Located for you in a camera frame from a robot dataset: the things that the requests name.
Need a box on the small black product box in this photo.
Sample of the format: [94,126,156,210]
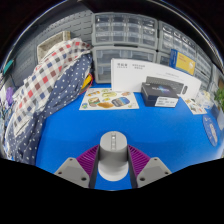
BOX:
[140,82,180,108]

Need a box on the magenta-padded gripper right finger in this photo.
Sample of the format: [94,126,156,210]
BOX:
[127,144,173,189]

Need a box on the blue and yellow box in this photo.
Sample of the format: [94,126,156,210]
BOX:
[169,48,197,76]

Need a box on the long white keyboard box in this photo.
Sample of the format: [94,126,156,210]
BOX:
[110,58,203,101]

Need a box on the food sticker sheet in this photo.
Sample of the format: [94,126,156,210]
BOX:
[78,87,140,111]

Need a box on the red blue checked cloth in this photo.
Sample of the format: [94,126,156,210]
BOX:
[12,37,93,138]

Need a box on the purple object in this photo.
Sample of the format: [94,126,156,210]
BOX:
[5,86,15,105]

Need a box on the white woven basket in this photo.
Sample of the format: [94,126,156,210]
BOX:
[36,30,72,61]

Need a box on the yellow and red package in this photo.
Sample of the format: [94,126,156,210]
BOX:
[80,73,94,95]

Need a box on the navy polka dot cloth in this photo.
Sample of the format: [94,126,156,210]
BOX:
[3,53,94,166]

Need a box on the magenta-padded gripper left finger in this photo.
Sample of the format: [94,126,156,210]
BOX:
[54,144,101,190]

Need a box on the light grey computer mouse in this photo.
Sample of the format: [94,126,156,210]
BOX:
[97,130,130,183]

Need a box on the round blue printed mouse pad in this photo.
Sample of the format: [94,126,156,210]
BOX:
[202,114,219,148]

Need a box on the green potted plant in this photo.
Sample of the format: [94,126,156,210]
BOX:
[214,86,224,113]

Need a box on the clear plastic box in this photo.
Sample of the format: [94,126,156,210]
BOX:
[195,89,214,109]

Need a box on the grey pegboard panel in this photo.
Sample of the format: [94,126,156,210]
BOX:
[13,9,94,78]

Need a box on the cartoon sticker sheet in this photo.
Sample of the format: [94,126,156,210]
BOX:
[181,97,208,116]

